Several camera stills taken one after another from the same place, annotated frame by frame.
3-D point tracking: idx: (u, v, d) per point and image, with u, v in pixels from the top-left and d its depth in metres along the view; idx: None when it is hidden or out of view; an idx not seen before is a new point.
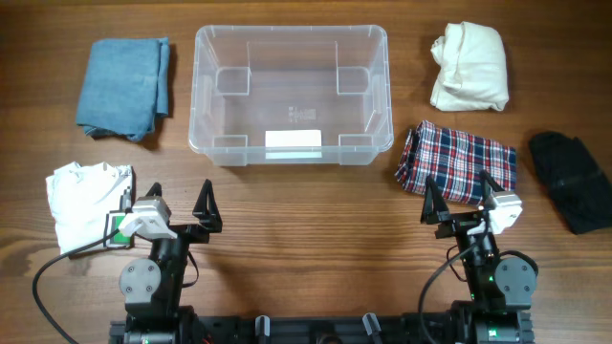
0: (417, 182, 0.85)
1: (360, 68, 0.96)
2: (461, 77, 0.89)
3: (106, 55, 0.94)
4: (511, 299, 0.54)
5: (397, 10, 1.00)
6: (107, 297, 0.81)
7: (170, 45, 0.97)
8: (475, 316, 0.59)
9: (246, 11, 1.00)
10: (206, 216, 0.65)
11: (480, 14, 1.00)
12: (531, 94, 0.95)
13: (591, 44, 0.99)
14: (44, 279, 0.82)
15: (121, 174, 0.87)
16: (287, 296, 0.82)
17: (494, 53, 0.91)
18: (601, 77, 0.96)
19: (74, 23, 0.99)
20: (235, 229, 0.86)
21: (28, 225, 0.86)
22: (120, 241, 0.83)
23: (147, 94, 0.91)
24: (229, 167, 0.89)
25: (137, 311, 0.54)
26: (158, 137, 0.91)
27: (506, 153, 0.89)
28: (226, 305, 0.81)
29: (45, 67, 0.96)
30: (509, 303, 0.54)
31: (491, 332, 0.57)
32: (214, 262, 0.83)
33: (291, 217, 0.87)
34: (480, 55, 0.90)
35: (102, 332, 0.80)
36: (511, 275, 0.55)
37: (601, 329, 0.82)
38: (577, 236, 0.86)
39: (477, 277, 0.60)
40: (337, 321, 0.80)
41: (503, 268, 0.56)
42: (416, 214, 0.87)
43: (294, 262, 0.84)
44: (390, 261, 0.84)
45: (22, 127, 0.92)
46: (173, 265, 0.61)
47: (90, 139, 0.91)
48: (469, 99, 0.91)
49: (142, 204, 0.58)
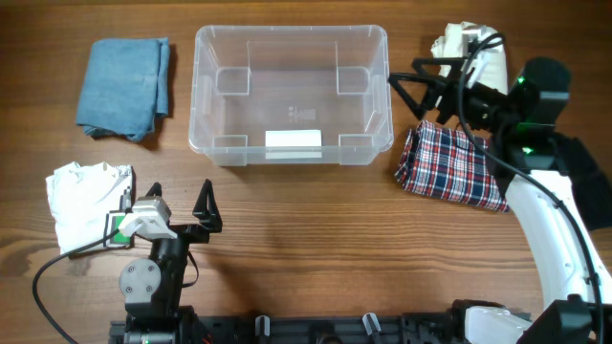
0: (417, 182, 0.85)
1: (360, 68, 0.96)
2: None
3: (106, 55, 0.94)
4: (547, 91, 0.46)
5: (397, 10, 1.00)
6: (107, 297, 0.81)
7: (170, 45, 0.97)
8: (509, 141, 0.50)
9: (246, 12, 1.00)
10: (206, 216, 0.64)
11: (480, 14, 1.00)
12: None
13: (591, 44, 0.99)
14: (44, 279, 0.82)
15: (121, 174, 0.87)
16: (287, 296, 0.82)
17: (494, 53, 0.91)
18: (600, 77, 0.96)
19: (74, 23, 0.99)
20: (234, 228, 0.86)
21: (29, 225, 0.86)
22: (120, 241, 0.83)
23: (147, 94, 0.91)
24: (229, 167, 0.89)
25: (137, 311, 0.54)
26: (158, 136, 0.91)
27: None
28: (226, 305, 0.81)
29: (45, 67, 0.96)
30: (544, 94, 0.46)
31: (525, 151, 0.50)
32: (214, 262, 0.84)
33: (291, 217, 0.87)
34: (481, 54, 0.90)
35: (102, 332, 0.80)
36: (542, 72, 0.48)
37: None
38: None
39: (505, 118, 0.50)
40: (337, 321, 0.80)
41: (531, 67, 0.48)
42: (416, 214, 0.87)
43: (294, 262, 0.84)
44: (389, 261, 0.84)
45: (22, 127, 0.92)
46: (173, 264, 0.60)
47: (90, 139, 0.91)
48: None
49: (142, 204, 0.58)
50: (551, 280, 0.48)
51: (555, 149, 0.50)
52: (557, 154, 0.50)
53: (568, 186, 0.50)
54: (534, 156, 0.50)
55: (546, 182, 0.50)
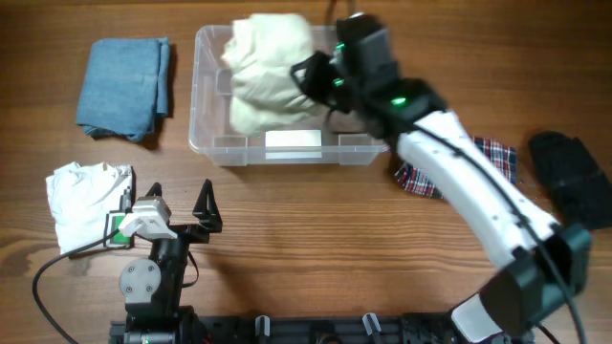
0: (417, 181, 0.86)
1: None
2: (255, 87, 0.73)
3: (106, 55, 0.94)
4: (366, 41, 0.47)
5: (397, 10, 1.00)
6: (107, 297, 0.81)
7: (170, 45, 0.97)
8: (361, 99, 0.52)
9: (246, 12, 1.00)
10: (206, 216, 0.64)
11: (480, 14, 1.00)
12: (531, 107, 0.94)
13: (591, 44, 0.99)
14: (44, 279, 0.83)
15: (120, 174, 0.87)
16: (287, 296, 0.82)
17: (298, 46, 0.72)
18: (599, 77, 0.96)
19: (74, 23, 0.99)
20: (235, 229, 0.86)
21: (28, 225, 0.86)
22: (120, 241, 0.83)
23: (147, 94, 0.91)
24: (229, 167, 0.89)
25: (136, 311, 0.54)
26: (157, 136, 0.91)
27: (506, 153, 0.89)
28: (226, 305, 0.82)
29: (45, 67, 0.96)
30: (364, 43, 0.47)
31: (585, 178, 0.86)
32: (214, 262, 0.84)
33: (291, 217, 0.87)
34: (264, 50, 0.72)
35: (102, 332, 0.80)
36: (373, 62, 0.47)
37: (601, 330, 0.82)
38: None
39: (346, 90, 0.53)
40: (337, 321, 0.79)
41: (351, 35, 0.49)
42: (416, 214, 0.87)
43: (293, 262, 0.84)
44: (389, 261, 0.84)
45: (22, 127, 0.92)
46: (173, 265, 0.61)
47: (89, 139, 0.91)
48: (273, 112, 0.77)
49: (142, 204, 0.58)
50: (468, 213, 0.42)
51: (424, 87, 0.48)
52: (428, 93, 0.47)
53: (451, 128, 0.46)
54: (408, 103, 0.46)
55: (434, 125, 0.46)
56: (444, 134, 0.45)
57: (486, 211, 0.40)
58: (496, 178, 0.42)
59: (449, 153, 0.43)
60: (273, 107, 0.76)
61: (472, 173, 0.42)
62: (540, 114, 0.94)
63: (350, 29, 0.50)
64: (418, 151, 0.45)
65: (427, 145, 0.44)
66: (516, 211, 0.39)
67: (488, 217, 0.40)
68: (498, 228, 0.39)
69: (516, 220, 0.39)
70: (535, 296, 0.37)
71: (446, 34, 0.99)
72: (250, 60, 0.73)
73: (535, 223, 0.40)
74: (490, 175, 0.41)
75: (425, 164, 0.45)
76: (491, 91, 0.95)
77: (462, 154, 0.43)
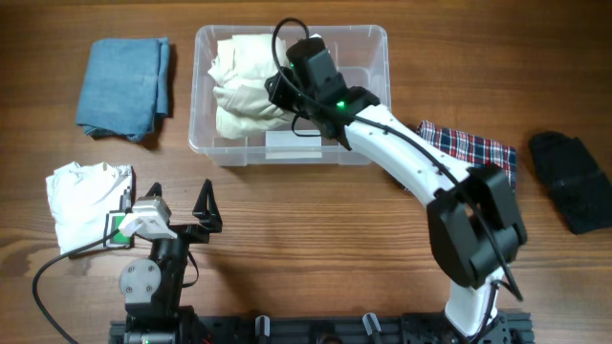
0: None
1: (360, 68, 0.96)
2: (233, 97, 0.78)
3: (106, 55, 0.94)
4: (312, 57, 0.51)
5: (397, 10, 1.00)
6: (107, 297, 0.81)
7: (170, 45, 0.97)
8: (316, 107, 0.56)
9: (246, 12, 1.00)
10: (206, 216, 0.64)
11: (480, 14, 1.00)
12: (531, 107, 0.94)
13: (591, 44, 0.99)
14: (44, 279, 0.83)
15: (120, 174, 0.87)
16: (287, 296, 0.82)
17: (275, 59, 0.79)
18: (599, 77, 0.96)
19: (74, 23, 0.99)
20: (235, 229, 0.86)
21: (29, 225, 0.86)
22: (120, 241, 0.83)
23: (147, 94, 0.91)
24: (229, 167, 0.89)
25: (136, 311, 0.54)
26: (157, 136, 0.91)
27: (506, 153, 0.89)
28: (226, 305, 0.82)
29: (45, 67, 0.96)
30: (311, 59, 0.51)
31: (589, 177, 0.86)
32: (214, 262, 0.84)
33: (291, 217, 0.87)
34: (244, 65, 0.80)
35: (102, 332, 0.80)
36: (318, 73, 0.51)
37: (601, 330, 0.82)
38: (578, 236, 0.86)
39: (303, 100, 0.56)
40: (337, 321, 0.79)
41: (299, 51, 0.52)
42: (416, 214, 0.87)
43: (293, 262, 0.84)
44: (389, 261, 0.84)
45: (22, 126, 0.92)
46: (173, 265, 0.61)
47: (89, 139, 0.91)
48: (252, 118, 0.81)
49: (142, 204, 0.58)
50: (404, 179, 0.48)
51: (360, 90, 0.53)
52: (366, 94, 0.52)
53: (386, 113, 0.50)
54: (349, 105, 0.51)
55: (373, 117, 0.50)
56: (377, 117, 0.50)
57: (410, 167, 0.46)
58: (421, 144, 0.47)
59: (381, 131, 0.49)
60: (251, 115, 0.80)
61: (400, 145, 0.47)
62: (540, 114, 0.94)
63: (297, 47, 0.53)
64: (360, 137, 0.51)
65: (363, 128, 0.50)
66: (436, 162, 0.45)
67: (414, 172, 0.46)
68: (422, 180, 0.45)
69: (437, 169, 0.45)
70: (464, 233, 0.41)
71: (446, 34, 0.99)
72: (230, 75, 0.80)
73: (454, 169, 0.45)
74: (412, 139, 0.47)
75: (367, 148, 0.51)
76: (491, 91, 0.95)
77: (391, 131, 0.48)
